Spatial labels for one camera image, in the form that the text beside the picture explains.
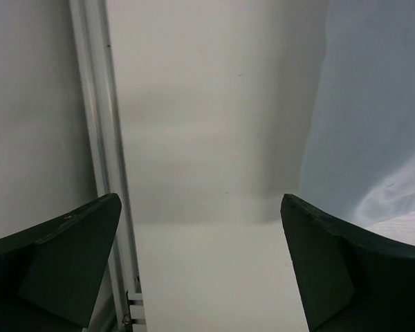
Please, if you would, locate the light blue pillowcase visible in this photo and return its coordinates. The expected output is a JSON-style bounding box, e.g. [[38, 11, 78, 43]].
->
[[299, 1, 415, 227]]

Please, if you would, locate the aluminium table frame rail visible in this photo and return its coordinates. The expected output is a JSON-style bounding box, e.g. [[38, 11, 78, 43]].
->
[[69, 1, 147, 331]]

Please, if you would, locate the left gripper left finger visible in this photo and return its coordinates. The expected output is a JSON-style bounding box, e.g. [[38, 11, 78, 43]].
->
[[0, 193, 122, 331]]

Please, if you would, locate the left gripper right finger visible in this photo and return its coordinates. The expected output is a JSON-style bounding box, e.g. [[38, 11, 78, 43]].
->
[[281, 194, 415, 331]]

